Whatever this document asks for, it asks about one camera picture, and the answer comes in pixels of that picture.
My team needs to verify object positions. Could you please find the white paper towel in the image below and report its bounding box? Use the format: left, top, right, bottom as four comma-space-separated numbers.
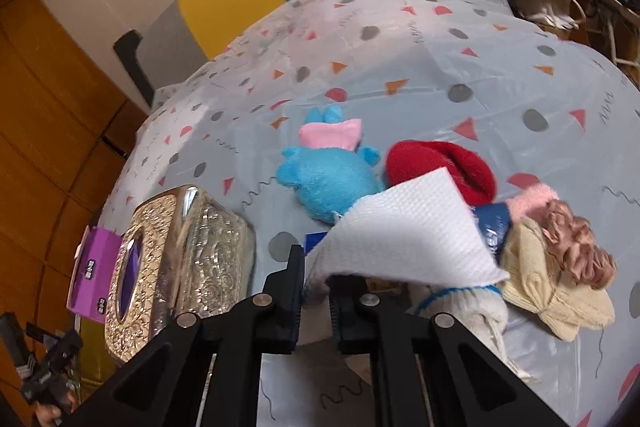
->
305, 168, 509, 303

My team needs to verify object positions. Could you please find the white sock blue stripe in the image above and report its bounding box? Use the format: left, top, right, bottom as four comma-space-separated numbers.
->
408, 285, 539, 385

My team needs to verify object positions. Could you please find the blue plush toy pink bow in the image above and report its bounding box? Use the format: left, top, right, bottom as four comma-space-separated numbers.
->
276, 104, 384, 225

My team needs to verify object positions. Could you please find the red fuzzy sock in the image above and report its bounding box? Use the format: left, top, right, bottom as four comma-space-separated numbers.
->
384, 138, 499, 208

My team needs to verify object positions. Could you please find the cream knitted cloth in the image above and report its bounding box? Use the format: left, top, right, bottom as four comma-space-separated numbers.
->
500, 217, 615, 343

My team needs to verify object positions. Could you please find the person's left hand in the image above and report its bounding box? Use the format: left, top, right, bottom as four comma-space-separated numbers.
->
35, 391, 78, 427

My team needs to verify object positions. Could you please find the silver ornate tissue box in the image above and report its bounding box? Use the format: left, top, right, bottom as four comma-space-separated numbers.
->
104, 185, 256, 364

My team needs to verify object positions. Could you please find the purple cardboard box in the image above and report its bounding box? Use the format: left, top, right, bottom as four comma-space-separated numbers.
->
66, 227, 122, 323

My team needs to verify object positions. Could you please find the pink satin scrunchie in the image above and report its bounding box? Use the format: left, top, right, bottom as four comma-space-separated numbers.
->
541, 199, 617, 291

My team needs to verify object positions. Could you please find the patterned grey tablecloth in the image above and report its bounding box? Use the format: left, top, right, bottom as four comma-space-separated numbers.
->
100, 0, 639, 426

